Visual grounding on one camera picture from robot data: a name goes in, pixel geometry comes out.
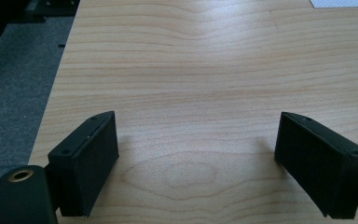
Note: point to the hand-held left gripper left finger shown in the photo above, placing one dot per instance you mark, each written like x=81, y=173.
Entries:
x=84, y=168

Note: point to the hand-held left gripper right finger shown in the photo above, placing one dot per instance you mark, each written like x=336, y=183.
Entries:
x=320, y=168

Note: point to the black stand base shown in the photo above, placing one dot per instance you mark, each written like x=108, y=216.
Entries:
x=54, y=7

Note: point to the white mesh mat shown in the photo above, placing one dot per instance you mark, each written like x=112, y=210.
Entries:
x=343, y=3

